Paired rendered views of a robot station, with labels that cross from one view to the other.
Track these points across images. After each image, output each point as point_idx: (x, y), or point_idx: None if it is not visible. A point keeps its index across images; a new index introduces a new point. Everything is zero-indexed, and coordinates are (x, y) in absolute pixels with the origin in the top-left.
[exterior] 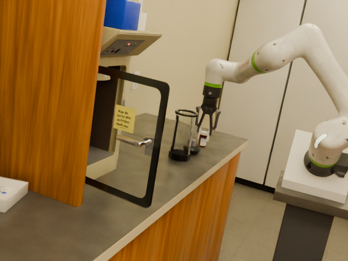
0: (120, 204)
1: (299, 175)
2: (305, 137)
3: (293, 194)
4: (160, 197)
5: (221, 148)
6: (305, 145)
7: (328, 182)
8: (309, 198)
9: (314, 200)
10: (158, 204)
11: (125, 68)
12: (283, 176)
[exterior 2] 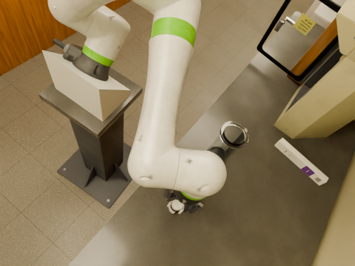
0: (266, 74)
1: (115, 82)
2: (92, 82)
3: (127, 81)
4: (242, 82)
5: (145, 204)
6: (97, 81)
7: None
8: (116, 74)
9: (113, 71)
10: (244, 73)
11: (338, 72)
12: (108, 117)
